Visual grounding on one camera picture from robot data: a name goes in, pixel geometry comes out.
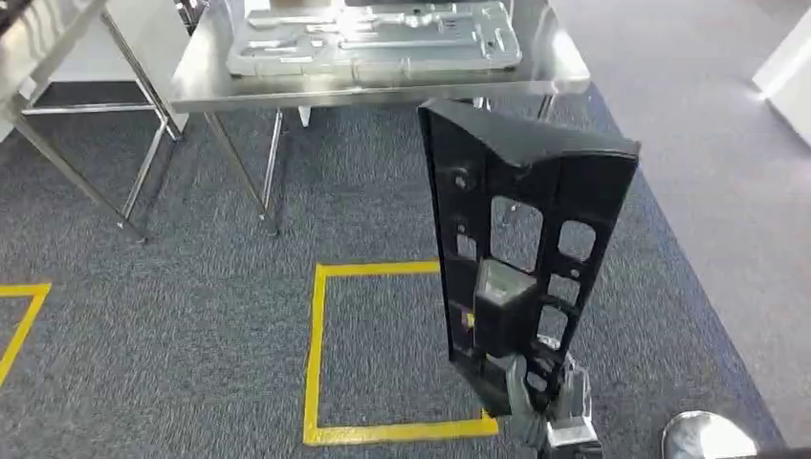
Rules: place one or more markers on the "black plastic panel with cutouts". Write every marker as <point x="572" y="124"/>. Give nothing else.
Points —
<point x="469" y="215"/>

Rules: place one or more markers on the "steel table holding tray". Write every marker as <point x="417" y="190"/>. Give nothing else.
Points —
<point x="355" y="92"/>

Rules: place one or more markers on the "yellow tape floor square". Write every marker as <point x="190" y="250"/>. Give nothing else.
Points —
<point x="25" y="323"/>
<point x="313" y="355"/>

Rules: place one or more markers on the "grey moulded parts tray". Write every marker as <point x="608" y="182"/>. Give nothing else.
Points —
<point x="374" y="41"/>

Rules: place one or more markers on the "white cabinet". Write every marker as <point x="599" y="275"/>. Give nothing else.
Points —
<point x="152" y="38"/>

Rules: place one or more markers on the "shiny grey robot foot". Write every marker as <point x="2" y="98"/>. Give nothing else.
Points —
<point x="706" y="437"/>

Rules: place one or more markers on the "bare steel table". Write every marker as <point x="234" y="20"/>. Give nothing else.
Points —
<point x="44" y="38"/>

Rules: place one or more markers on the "white partition panel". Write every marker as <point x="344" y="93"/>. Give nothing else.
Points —
<point x="789" y="76"/>

